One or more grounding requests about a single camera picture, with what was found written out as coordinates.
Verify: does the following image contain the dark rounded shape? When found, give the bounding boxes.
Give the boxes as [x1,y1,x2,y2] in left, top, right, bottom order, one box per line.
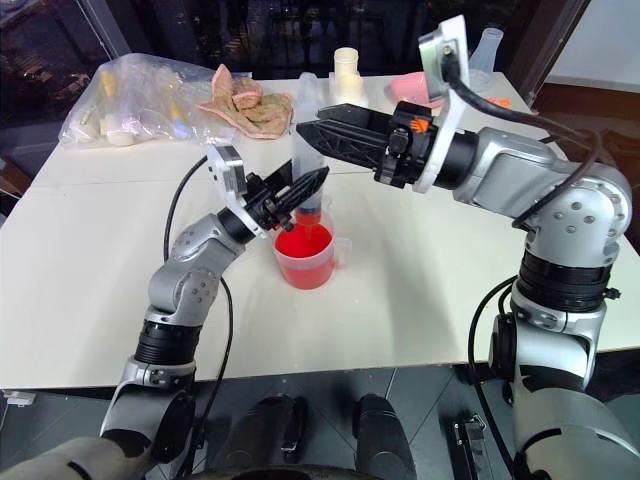
[352,393,417,480]
[214,393,309,472]

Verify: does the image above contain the clear cup with red liquid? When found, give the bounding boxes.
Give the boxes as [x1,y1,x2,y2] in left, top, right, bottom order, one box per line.
[272,222,354,292]

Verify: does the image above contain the pink crumpled cloth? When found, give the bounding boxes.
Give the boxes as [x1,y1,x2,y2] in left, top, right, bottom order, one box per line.
[196,63,294,142]

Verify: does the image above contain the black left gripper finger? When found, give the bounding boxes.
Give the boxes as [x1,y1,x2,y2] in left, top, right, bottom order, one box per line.
[276,166,330,214]
[261,159,296,194]

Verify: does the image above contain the pink plastic bowl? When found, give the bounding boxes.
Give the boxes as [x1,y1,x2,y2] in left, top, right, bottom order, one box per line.
[384,71,441,107]

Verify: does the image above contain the clear conical flask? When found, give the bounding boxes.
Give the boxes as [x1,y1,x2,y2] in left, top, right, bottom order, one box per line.
[467,27,504,87]

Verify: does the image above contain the clear plastic bag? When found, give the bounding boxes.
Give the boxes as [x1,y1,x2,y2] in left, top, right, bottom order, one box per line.
[58,52,236,149]

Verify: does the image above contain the white round plastic piece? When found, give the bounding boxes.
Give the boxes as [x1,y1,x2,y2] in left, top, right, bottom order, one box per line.
[99,114,139,147]

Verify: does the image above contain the large clear plastic syringe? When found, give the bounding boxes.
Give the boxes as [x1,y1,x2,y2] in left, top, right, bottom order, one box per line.
[291,71,329,236]

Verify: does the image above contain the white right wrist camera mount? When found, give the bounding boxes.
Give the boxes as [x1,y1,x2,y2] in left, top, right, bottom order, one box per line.
[412,14,474,194]

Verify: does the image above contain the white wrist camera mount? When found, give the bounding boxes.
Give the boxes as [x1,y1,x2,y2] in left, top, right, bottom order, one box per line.
[206,143,274,237]
[412,14,474,194]

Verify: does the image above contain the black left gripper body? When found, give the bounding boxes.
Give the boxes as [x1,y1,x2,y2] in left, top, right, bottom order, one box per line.
[243,171,296,233]

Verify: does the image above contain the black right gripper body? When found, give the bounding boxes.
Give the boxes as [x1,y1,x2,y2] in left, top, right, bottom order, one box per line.
[373,101,444,190]

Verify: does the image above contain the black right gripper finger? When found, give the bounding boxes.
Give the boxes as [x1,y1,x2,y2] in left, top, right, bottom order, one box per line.
[316,103,399,133]
[295,119,390,174]

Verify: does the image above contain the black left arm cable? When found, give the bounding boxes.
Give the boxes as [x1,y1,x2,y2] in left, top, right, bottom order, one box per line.
[162,154,236,466]

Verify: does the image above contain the black metal bracket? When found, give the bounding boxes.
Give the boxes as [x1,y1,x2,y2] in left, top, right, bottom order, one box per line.
[451,411,494,480]

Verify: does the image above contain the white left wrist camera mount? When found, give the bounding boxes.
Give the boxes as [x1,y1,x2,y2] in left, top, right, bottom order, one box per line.
[206,143,274,237]

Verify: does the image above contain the cream plastic bottle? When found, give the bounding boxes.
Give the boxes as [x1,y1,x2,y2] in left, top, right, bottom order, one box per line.
[328,47,367,107]

